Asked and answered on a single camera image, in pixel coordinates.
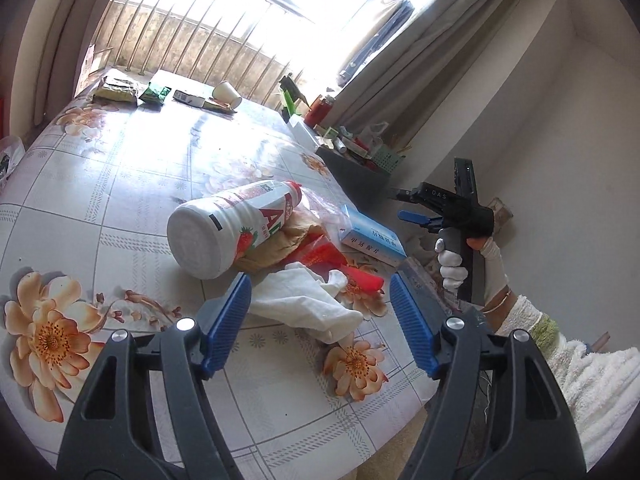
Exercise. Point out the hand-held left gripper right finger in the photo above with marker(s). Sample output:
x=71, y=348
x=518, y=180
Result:
x=412, y=325

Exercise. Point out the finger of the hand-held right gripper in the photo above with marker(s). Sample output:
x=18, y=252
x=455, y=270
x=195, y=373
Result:
x=412, y=196
x=412, y=217

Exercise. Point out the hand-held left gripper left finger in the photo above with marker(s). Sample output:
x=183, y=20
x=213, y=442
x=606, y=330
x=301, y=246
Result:
x=227, y=320

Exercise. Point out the blue and white box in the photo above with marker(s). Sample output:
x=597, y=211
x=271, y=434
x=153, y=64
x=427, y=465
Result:
x=370, y=240

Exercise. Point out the white cloth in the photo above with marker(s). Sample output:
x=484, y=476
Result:
x=300, y=300

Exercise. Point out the clear plastic bag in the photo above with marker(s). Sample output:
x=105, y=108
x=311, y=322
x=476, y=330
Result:
x=330, y=210

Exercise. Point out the white red-label yoghurt bottle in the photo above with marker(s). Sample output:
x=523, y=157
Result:
x=215, y=230

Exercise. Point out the brown paper bag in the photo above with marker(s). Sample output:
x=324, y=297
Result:
x=285, y=240

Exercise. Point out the red plastic wrapper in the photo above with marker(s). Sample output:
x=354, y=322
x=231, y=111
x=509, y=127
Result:
x=320, y=255

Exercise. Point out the person's right forearm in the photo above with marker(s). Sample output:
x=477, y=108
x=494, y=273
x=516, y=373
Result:
x=575, y=360

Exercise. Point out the person's right hand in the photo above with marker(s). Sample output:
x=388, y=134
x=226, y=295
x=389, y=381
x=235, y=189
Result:
x=492, y=270

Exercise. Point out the green plastic basket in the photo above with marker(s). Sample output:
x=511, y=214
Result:
x=389, y=159

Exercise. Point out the white plastic bag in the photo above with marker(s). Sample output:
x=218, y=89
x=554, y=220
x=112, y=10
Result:
x=374, y=134

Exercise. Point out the white tube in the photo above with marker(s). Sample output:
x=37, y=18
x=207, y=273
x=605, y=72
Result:
x=340, y=147

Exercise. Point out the white flat box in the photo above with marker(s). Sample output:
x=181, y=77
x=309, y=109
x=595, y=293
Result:
x=307, y=134

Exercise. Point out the red thermos bottle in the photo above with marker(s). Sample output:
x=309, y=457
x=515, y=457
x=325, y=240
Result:
x=319, y=111

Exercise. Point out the green and black box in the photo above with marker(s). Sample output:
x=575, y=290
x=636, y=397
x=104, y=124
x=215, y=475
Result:
x=291, y=97

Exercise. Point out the blue hanging clothes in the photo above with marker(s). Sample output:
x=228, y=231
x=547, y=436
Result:
x=375, y=40

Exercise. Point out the white paper cup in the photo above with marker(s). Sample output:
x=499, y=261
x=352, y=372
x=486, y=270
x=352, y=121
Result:
x=226, y=95

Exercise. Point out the dark green packet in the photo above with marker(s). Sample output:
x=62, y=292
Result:
x=156, y=94

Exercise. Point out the olive green snack packet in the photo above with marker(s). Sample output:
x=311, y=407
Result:
x=117, y=91

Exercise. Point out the metal window railing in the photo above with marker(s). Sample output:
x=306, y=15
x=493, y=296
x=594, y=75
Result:
x=200, y=50

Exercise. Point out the grey translucent bag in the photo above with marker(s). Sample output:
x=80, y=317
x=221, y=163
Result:
x=10, y=160

